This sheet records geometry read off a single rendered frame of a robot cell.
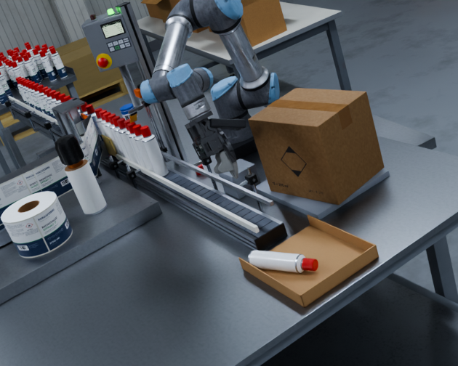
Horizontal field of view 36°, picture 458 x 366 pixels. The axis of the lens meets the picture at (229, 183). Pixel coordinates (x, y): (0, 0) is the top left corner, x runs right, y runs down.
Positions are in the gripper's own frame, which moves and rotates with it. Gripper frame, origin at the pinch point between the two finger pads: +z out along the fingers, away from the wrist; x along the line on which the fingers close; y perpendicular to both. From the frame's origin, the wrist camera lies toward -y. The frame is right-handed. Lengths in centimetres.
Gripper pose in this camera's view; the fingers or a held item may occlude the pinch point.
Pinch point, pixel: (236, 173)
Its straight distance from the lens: 210.1
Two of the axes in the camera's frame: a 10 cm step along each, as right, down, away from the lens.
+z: 4.5, 8.9, 1.1
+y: -8.1, 4.6, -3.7
